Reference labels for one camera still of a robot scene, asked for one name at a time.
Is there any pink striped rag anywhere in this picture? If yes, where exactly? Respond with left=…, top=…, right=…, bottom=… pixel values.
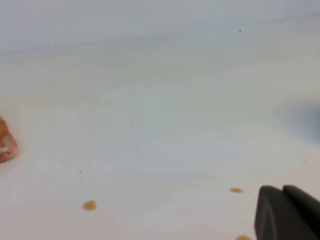
left=0, top=117, right=19, bottom=163

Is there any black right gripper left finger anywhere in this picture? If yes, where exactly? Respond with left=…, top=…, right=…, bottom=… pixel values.
left=254, top=186, right=308, bottom=240

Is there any small coffee drop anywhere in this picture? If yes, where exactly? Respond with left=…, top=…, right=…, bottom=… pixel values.
left=229, top=187, right=244, bottom=193
left=82, top=200, right=97, bottom=212
left=235, top=234, right=252, bottom=240

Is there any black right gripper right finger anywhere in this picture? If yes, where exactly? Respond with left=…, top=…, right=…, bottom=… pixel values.
left=282, top=185, right=320, bottom=239

